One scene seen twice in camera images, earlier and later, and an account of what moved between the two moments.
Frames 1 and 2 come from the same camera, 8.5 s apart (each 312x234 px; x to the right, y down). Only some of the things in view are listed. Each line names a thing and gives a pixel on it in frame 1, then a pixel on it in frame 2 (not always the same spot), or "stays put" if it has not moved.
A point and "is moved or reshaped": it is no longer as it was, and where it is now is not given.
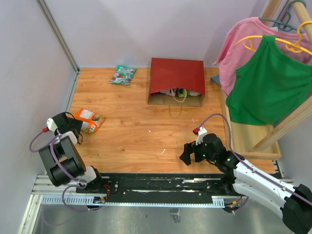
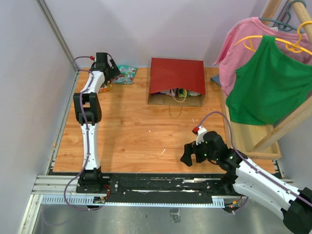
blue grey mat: [216, 79] stays put
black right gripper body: [201, 153] stays put
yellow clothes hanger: [297, 48] stays put
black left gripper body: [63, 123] -> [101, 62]
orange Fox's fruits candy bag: [91, 122] is moved or reshaped
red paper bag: [167, 73] stays put
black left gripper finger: [68, 112] -> [112, 61]
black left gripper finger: [75, 126] -> [115, 71]
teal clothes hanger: [285, 26] stays put
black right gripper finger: [189, 148] stays put
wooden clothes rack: [256, 141] stays put
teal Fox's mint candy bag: [123, 75] stays put
